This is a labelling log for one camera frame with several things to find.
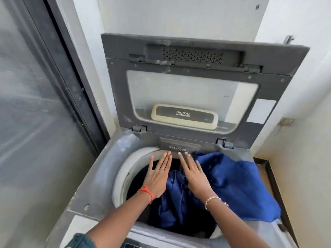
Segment person's left hand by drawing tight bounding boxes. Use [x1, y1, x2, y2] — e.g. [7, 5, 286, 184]
[142, 151, 173, 199]

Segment person's right hand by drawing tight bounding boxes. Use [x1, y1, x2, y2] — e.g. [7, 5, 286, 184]
[178, 152, 216, 201]

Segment person's left forearm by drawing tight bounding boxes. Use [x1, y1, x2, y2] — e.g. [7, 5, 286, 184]
[85, 190, 159, 248]

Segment person's right forearm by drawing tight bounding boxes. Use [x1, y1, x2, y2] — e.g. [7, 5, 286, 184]
[204, 195, 272, 248]

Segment detergent drawer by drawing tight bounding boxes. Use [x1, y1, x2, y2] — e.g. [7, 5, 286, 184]
[158, 137, 202, 153]

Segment red thread wristband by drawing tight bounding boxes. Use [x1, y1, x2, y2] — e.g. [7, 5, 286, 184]
[138, 185, 154, 205]

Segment cream label plate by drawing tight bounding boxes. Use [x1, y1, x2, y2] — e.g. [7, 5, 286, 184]
[151, 104, 219, 130]

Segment blue cloth garment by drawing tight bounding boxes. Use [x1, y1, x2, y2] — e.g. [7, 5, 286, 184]
[147, 152, 282, 230]

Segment grey top-load washing machine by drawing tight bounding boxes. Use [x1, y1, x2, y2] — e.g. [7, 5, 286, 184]
[45, 126, 298, 248]

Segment grey washing machine lid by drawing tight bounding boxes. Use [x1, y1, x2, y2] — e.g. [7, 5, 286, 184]
[101, 33, 311, 150]

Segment white sticker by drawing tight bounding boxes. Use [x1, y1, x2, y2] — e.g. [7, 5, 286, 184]
[246, 99, 277, 125]

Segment teal sleeve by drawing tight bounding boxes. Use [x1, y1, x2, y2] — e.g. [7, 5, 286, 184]
[65, 233, 97, 248]

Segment glass sliding door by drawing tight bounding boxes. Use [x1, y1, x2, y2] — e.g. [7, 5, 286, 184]
[0, 0, 110, 248]

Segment gold bracelet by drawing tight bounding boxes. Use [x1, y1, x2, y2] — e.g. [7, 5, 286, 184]
[204, 196, 230, 211]

